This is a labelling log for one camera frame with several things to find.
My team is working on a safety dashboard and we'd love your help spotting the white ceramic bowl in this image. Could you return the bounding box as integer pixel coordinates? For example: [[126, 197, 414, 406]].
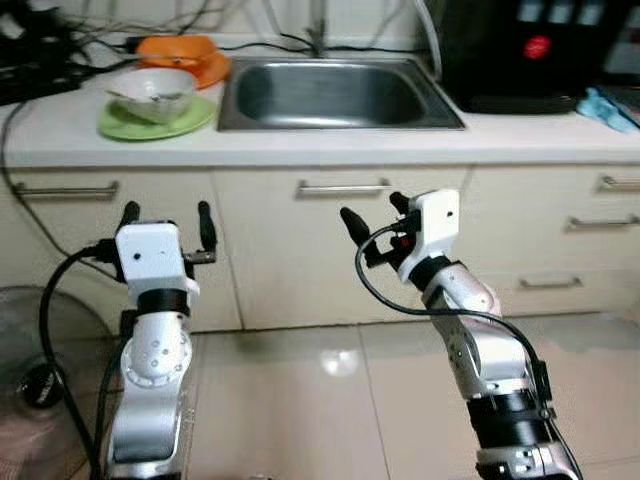
[[108, 68, 197, 125]]

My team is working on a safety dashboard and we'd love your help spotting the cream cabinet door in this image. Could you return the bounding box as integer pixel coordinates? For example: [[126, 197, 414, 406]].
[[0, 168, 241, 333], [212, 168, 473, 331]]

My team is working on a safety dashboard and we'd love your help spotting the green plastic plate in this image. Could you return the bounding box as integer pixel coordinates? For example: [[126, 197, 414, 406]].
[[97, 95, 217, 142]]

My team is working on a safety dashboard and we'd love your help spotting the cream drawer front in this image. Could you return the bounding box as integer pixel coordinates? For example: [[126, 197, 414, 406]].
[[463, 165, 640, 213], [470, 205, 640, 263], [478, 258, 640, 319]]

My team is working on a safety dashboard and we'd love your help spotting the stainless steel sink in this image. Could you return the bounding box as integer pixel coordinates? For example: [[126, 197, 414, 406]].
[[217, 58, 466, 132]]

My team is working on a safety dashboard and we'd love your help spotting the blue cloth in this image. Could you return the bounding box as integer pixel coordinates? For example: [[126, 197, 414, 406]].
[[577, 87, 640, 133]]

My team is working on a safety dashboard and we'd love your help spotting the black power strip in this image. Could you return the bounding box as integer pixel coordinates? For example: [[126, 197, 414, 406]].
[[0, 62, 83, 106]]

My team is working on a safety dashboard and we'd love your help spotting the orange plastic bowl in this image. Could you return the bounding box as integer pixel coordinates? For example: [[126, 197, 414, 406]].
[[135, 35, 231, 91]]

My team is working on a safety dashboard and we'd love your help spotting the grey floor fan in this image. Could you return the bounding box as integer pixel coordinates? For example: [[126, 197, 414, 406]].
[[0, 287, 116, 480]]

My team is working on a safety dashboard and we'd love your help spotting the metal faucet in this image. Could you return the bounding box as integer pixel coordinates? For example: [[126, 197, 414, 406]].
[[305, 0, 333, 58]]

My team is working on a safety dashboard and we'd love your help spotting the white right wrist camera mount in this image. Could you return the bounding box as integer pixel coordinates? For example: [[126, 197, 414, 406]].
[[398, 190, 461, 283]]

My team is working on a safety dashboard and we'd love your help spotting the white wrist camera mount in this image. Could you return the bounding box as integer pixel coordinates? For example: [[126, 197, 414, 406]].
[[398, 190, 461, 283], [113, 222, 201, 301]]

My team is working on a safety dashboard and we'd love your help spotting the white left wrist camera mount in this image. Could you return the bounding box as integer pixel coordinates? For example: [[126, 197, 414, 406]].
[[113, 222, 201, 301]]

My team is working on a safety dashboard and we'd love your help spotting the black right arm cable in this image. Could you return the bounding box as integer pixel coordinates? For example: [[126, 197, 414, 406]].
[[355, 225, 551, 411]]

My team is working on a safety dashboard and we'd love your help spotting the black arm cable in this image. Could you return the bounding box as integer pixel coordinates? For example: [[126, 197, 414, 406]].
[[355, 225, 551, 411], [38, 240, 121, 480]]

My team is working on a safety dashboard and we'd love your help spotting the silver bar drawer handle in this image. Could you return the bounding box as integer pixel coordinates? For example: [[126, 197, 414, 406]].
[[567, 215, 640, 233], [518, 275, 584, 291], [598, 175, 640, 191]]

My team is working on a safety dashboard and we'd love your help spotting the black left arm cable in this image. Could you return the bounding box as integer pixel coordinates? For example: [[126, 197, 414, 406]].
[[38, 240, 121, 480]]

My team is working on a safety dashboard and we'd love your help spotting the long black power cable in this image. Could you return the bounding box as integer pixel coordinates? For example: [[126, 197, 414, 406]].
[[0, 98, 96, 276]]

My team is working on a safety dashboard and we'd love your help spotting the white flexible hose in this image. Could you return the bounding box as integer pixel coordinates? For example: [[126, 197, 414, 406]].
[[415, 0, 446, 81]]

